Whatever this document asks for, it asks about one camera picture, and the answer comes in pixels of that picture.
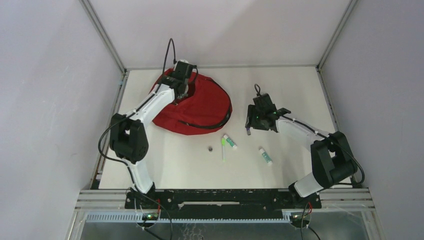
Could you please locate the green white glue stick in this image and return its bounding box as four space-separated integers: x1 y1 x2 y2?
223 134 238 149
259 148 273 166

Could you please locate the green capped white pen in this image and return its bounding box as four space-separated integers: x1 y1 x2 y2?
221 137 226 162

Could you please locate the red student backpack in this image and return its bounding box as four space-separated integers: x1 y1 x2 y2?
152 72 233 136

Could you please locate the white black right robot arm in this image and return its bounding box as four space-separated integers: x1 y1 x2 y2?
245 93 365 208

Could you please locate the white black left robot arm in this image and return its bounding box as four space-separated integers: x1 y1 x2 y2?
109 60 197 209

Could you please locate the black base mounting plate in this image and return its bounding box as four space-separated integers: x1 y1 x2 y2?
124 188 322 210

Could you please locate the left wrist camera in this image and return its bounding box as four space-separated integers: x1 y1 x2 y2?
177 59 190 64

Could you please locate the aluminium frame rail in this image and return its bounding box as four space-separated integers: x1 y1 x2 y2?
79 0 128 75

